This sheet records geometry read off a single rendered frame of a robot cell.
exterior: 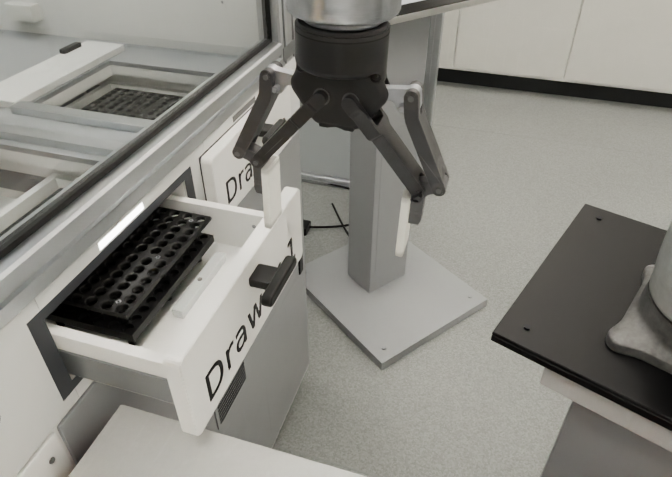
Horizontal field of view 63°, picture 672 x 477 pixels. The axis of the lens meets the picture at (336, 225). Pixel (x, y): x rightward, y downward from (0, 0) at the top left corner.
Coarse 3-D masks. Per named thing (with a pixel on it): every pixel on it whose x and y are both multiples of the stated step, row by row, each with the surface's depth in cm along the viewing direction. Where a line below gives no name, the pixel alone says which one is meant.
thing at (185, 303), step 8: (216, 256) 69; (224, 256) 70; (208, 264) 68; (216, 264) 68; (200, 272) 67; (208, 272) 67; (216, 272) 68; (200, 280) 66; (208, 280) 67; (192, 288) 65; (200, 288) 65; (184, 296) 64; (192, 296) 64; (176, 304) 62; (184, 304) 62; (192, 304) 64; (176, 312) 62; (184, 312) 62
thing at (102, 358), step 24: (216, 216) 71; (240, 216) 70; (216, 240) 73; (240, 240) 72; (168, 312) 63; (192, 312) 63; (72, 336) 53; (96, 336) 53; (144, 336) 60; (168, 336) 60; (72, 360) 54; (96, 360) 53; (120, 360) 52; (144, 360) 50; (120, 384) 54; (144, 384) 52; (168, 384) 51
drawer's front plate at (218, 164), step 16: (288, 96) 96; (272, 112) 90; (288, 112) 97; (240, 128) 81; (224, 144) 77; (208, 160) 73; (224, 160) 77; (240, 160) 82; (208, 176) 75; (224, 176) 78; (208, 192) 76; (224, 192) 79; (240, 192) 84
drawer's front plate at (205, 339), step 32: (288, 192) 67; (288, 224) 66; (256, 256) 58; (224, 288) 53; (256, 288) 60; (192, 320) 50; (224, 320) 53; (256, 320) 61; (192, 352) 48; (224, 352) 54; (192, 384) 49; (224, 384) 56; (192, 416) 50
